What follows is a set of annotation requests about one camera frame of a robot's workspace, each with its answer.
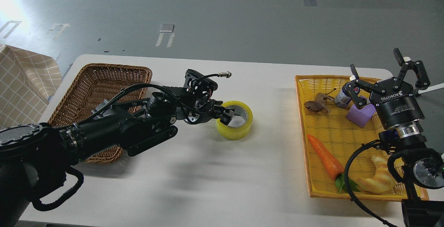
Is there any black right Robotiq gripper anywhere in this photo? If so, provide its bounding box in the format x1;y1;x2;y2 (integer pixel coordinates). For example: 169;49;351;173
346;48;430;130

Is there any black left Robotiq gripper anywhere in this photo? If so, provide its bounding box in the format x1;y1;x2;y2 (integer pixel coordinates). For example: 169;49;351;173
182;99;235;126

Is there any yellow tape roll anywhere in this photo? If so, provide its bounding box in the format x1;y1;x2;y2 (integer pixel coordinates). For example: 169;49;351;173
216;101;253;140

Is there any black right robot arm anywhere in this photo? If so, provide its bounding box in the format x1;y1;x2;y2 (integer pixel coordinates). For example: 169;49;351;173
344;48;444;227

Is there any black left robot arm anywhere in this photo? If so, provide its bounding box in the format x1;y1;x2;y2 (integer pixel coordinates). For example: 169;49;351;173
0;69;234;227

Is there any purple foam block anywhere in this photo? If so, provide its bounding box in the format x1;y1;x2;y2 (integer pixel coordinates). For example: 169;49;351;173
345;103;376;128

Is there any small jar with blue lid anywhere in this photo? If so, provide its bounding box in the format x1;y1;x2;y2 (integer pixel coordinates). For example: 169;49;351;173
334;83;352;109

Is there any white leg with black caster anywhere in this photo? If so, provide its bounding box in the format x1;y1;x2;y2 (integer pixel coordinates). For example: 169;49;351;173
415;83;444;97

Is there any brown toy frog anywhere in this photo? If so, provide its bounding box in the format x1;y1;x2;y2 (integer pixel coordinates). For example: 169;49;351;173
303;88;336;114

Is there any yellow plastic basket tray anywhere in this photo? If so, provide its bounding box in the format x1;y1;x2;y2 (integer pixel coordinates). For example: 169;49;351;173
295;75;407;202

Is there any toy croissant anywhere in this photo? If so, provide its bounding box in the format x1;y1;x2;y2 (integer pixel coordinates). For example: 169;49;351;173
356;155;397;194

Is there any orange toy carrot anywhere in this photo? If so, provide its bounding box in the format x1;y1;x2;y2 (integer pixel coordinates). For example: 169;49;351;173
307;135;344;180

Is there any brown wicker basket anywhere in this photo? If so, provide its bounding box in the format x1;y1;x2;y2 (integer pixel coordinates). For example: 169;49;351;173
48;63;153;164

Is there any beige checkered cloth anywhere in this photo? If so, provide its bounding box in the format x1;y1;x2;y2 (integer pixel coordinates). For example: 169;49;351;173
0;45;62;129

